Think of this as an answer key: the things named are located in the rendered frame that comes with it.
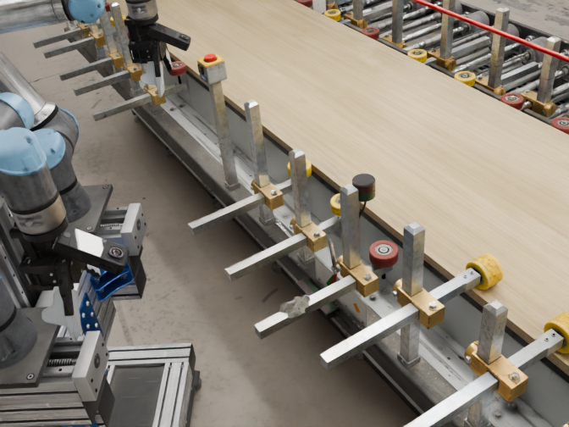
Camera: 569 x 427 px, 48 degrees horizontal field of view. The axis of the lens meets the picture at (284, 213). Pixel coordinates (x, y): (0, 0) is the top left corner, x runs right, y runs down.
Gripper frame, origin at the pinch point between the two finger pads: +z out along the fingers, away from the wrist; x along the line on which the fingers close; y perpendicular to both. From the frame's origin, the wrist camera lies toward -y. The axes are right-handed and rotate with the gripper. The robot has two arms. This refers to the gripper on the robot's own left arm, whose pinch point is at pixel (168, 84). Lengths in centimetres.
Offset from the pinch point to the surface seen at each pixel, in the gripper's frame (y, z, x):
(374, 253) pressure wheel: -54, 41, 29
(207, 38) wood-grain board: 11, 42, -129
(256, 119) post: -21.6, 19.8, -12.0
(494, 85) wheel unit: -110, 47, -72
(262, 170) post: -21.5, 39.1, -11.9
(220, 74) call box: -9.4, 14.3, -32.9
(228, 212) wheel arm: -10.0, 46.3, -0.2
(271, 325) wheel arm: -26, 46, 49
